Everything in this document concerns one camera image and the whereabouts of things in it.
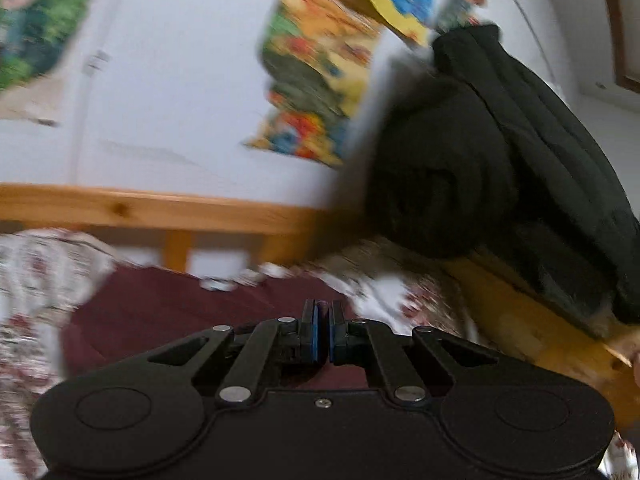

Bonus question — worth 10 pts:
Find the maroon sweater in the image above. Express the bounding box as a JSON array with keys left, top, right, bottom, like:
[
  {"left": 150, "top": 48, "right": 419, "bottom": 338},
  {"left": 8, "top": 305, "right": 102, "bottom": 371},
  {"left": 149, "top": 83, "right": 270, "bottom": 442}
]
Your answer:
[{"left": 60, "top": 266, "right": 356, "bottom": 377}]

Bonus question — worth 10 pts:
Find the black padded jacket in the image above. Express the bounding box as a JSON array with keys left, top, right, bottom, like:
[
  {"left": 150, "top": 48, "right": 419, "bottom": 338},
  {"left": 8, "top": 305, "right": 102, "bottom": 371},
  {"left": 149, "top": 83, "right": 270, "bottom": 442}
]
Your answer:
[{"left": 330, "top": 25, "right": 639, "bottom": 325}]

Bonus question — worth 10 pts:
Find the yellow colourful comic poster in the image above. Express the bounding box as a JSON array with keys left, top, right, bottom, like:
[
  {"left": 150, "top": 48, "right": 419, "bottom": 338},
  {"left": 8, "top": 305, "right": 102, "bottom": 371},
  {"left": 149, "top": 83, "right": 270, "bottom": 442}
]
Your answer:
[{"left": 245, "top": 0, "right": 381, "bottom": 167}]

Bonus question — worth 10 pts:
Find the floral white bedspread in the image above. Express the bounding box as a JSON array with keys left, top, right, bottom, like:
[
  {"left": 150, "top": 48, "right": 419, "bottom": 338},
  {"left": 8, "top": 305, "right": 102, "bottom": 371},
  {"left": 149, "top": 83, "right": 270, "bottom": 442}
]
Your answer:
[{"left": 1, "top": 230, "right": 639, "bottom": 479}]

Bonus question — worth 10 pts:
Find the green comic poster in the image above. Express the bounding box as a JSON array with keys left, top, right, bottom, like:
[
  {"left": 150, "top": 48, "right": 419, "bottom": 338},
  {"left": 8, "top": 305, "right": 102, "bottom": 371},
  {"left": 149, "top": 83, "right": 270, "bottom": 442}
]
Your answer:
[{"left": 0, "top": 0, "right": 109, "bottom": 126}]

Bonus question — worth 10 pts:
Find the wooden bed frame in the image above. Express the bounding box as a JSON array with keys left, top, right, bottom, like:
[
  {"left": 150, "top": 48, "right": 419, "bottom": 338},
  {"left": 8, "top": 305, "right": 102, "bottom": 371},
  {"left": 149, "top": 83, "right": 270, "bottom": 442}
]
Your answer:
[{"left": 1, "top": 183, "right": 639, "bottom": 429}]

